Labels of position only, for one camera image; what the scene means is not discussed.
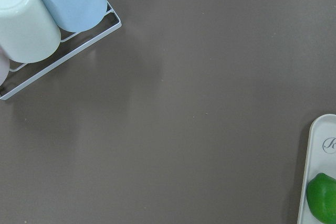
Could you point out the pink plastic cup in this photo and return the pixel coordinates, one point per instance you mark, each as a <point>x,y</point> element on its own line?
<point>4,66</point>

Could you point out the green lime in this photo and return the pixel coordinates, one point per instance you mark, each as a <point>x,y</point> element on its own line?
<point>320,194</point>

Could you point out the cream rectangular serving tray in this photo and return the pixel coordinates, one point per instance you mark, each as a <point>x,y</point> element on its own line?
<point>320,158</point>

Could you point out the white wire cup rack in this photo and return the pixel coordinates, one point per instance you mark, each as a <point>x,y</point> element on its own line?
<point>23,74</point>

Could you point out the mint green plastic cup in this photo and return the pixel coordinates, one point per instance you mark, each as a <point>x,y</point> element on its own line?
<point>28,32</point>

